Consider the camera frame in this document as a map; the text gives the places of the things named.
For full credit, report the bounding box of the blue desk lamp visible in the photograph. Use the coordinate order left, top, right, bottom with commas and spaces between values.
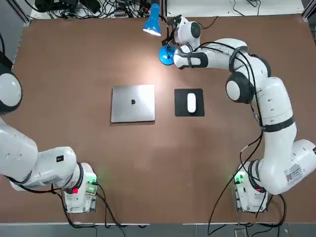
142, 3, 177, 66

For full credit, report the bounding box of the black mouse mat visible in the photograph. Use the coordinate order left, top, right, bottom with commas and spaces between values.
174, 88, 205, 118

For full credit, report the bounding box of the white computer mouse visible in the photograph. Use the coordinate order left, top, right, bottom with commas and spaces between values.
187, 92, 197, 113

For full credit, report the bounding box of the silver closed laptop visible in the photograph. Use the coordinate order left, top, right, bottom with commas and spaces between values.
110, 83, 157, 124

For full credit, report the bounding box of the aluminium frame post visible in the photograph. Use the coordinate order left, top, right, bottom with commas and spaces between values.
13, 0, 33, 26
160, 0, 169, 18
302, 0, 316, 23

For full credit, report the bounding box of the black lamp power cord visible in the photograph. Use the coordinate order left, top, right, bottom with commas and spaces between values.
199, 15, 219, 29

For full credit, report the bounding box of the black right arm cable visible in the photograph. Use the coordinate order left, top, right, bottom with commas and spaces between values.
192, 40, 267, 129

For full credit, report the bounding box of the black right base cable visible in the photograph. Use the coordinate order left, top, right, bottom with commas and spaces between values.
208, 132, 263, 235

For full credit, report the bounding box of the black base cable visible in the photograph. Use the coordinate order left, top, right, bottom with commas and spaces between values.
95, 182, 125, 228
208, 132, 263, 235

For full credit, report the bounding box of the black left base cable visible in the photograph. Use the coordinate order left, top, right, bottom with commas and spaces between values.
95, 182, 125, 228

